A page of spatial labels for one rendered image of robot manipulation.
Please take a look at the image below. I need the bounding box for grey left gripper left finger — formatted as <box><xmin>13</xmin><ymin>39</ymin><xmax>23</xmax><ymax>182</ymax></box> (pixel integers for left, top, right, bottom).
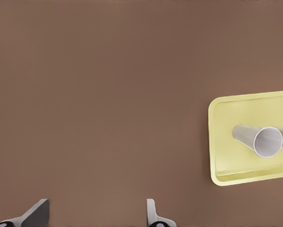
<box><xmin>0</xmin><ymin>198</ymin><xmax>50</xmax><ymax>227</ymax></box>

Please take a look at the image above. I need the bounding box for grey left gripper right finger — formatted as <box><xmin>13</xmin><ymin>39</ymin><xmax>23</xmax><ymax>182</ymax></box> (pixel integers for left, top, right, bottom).
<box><xmin>146</xmin><ymin>198</ymin><xmax>177</xmax><ymax>227</ymax></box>

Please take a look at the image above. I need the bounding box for yellow plastic tray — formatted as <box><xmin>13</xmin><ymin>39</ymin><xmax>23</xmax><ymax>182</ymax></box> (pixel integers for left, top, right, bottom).
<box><xmin>207</xmin><ymin>89</ymin><xmax>283</xmax><ymax>187</ymax></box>

